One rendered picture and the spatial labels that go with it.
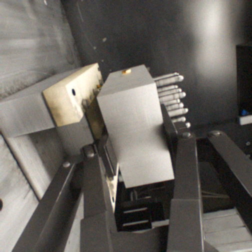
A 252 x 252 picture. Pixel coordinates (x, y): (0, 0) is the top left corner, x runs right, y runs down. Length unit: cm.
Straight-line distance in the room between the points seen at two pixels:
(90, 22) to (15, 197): 38
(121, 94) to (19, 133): 9
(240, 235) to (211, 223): 5
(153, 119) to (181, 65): 33
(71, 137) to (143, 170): 11
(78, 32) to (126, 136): 34
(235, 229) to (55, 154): 32
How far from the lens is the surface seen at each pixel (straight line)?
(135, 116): 17
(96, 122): 25
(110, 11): 47
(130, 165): 19
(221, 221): 43
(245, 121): 56
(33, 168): 21
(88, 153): 16
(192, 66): 49
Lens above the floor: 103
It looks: 7 degrees down
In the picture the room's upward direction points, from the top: 77 degrees clockwise
